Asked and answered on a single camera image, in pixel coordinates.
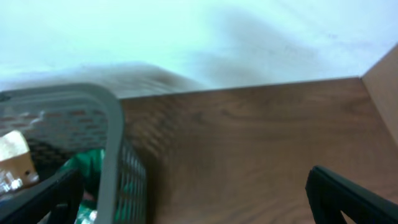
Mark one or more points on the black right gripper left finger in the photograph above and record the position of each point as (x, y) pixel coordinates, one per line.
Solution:
(59, 197)

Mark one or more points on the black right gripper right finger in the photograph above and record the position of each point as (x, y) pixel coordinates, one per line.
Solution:
(331, 197)

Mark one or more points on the green red coffee sachet bag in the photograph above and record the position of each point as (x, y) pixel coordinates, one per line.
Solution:
(89, 164)

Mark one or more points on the beige mushroom snack pouch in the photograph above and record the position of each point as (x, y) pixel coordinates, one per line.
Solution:
(17, 167)

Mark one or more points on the grey plastic slotted basket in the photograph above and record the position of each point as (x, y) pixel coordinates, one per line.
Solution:
(61, 121)

